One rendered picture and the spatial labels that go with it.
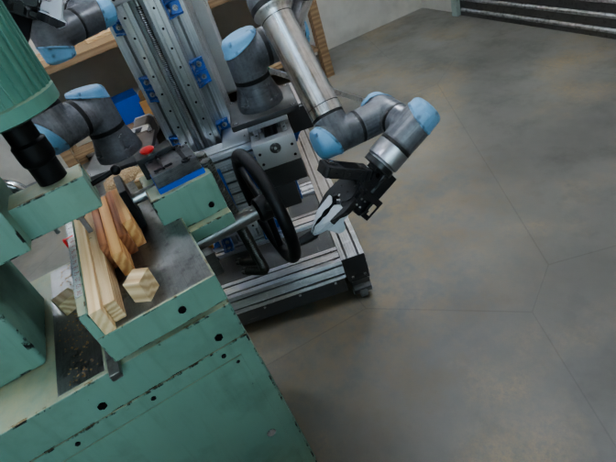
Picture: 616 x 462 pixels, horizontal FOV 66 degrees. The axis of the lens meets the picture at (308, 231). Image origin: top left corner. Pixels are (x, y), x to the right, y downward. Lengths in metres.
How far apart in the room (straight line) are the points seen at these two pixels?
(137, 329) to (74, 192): 0.28
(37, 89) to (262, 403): 0.75
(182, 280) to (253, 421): 0.43
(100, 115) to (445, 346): 1.34
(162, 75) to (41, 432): 1.10
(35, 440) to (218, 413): 0.33
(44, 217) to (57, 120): 0.64
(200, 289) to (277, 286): 1.00
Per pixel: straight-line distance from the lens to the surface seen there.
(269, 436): 1.21
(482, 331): 1.77
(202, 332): 0.93
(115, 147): 1.64
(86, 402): 0.98
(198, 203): 1.01
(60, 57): 1.32
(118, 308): 0.83
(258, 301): 1.83
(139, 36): 1.64
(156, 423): 1.05
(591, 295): 1.90
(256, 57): 1.54
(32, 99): 0.87
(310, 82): 1.08
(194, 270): 0.85
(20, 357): 1.04
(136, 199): 1.04
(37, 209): 0.96
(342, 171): 0.98
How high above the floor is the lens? 1.38
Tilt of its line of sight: 36 degrees down
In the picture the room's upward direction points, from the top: 20 degrees counter-clockwise
